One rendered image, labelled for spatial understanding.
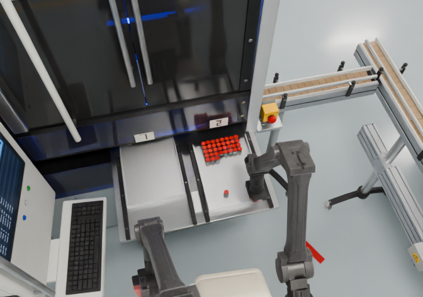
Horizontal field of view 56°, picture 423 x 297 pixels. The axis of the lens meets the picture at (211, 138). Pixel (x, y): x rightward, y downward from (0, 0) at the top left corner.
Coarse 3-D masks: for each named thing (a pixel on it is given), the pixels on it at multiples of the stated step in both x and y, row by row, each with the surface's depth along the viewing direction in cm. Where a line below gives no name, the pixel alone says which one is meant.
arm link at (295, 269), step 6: (288, 264) 124; (294, 264) 124; (300, 264) 124; (288, 270) 123; (294, 270) 123; (300, 270) 123; (288, 276) 123; (294, 276) 123; (300, 276) 124; (288, 282) 124; (294, 282) 122; (300, 282) 123; (306, 282) 123; (294, 288) 122; (300, 288) 123
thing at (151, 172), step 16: (144, 144) 192; (160, 144) 192; (128, 160) 188; (144, 160) 188; (160, 160) 188; (176, 160) 188; (128, 176) 183; (144, 176) 183; (160, 176) 183; (176, 176) 183; (128, 192) 179; (144, 192) 179; (160, 192) 179; (176, 192) 179; (128, 208) 175
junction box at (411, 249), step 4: (416, 244) 201; (420, 244) 201; (408, 248) 208; (412, 248) 203; (416, 248) 200; (420, 248) 200; (412, 252) 204; (416, 252) 201; (420, 252) 199; (412, 256) 205; (416, 256) 201; (420, 256) 198; (412, 260) 205; (416, 260) 202; (420, 260) 198; (416, 264) 203; (420, 264) 199; (420, 268) 200
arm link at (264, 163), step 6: (306, 144) 118; (270, 150) 119; (276, 150) 116; (258, 156) 148; (264, 156) 138; (270, 156) 120; (276, 156) 116; (252, 162) 152; (258, 162) 146; (264, 162) 138; (270, 162) 132; (276, 162) 125; (252, 168) 152; (258, 168) 147; (264, 168) 141; (270, 168) 140
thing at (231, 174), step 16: (192, 144) 189; (240, 144) 193; (224, 160) 188; (240, 160) 188; (208, 176) 183; (224, 176) 183; (240, 176) 183; (208, 192) 179; (240, 192) 179; (208, 208) 172; (224, 208) 174
